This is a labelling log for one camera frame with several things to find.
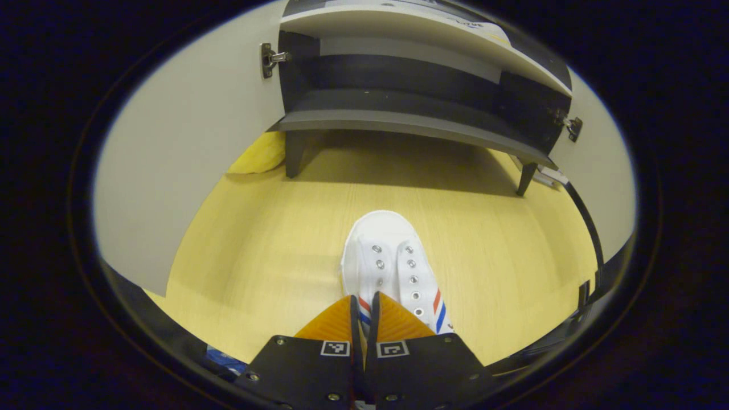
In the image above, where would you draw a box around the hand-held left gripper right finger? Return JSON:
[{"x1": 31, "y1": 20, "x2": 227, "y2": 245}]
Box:
[{"x1": 364, "y1": 292, "x2": 496, "y2": 410}]

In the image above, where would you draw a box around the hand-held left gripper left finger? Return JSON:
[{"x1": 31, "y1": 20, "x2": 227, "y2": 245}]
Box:
[{"x1": 235, "y1": 295, "x2": 365, "y2": 410}]

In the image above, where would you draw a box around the white striped shoe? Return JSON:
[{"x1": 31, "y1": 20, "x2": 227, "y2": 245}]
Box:
[
  {"x1": 340, "y1": 210, "x2": 456, "y2": 337},
  {"x1": 439, "y1": 11, "x2": 513, "y2": 47}
]

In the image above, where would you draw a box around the grey shoe cabinet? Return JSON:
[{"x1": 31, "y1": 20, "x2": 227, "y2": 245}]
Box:
[{"x1": 276, "y1": 0, "x2": 576, "y2": 197}]

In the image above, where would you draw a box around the metal door hinge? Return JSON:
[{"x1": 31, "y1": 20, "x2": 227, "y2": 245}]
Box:
[
  {"x1": 260, "y1": 43, "x2": 292, "y2": 80},
  {"x1": 555, "y1": 111, "x2": 584, "y2": 144}
]

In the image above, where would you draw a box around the small blue object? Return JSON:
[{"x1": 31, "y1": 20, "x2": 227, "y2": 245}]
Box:
[{"x1": 206, "y1": 346, "x2": 249, "y2": 377}]

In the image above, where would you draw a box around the black cable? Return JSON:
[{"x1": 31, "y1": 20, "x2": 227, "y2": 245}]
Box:
[{"x1": 561, "y1": 179, "x2": 606, "y2": 297}]

